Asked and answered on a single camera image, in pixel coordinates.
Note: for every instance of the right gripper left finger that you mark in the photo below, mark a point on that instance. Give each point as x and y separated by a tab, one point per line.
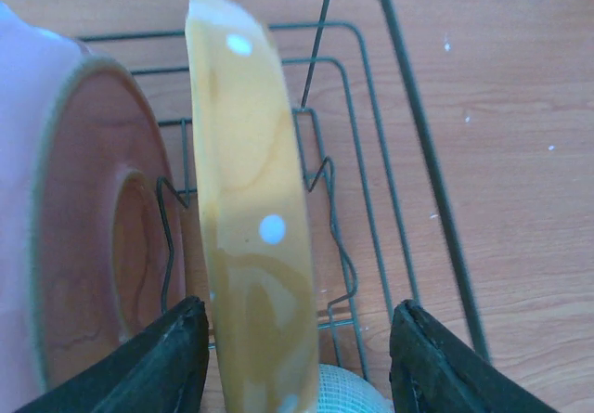
162	369

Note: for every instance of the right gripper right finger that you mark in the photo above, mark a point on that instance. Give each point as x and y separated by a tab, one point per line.
432	370

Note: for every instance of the pale green ceramic bowl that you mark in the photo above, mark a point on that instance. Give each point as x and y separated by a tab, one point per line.
342	391

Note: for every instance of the pink scalloped plate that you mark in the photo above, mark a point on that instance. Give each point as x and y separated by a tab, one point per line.
83	253

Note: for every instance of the yellow dotted scalloped plate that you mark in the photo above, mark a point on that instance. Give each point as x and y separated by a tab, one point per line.
253	218

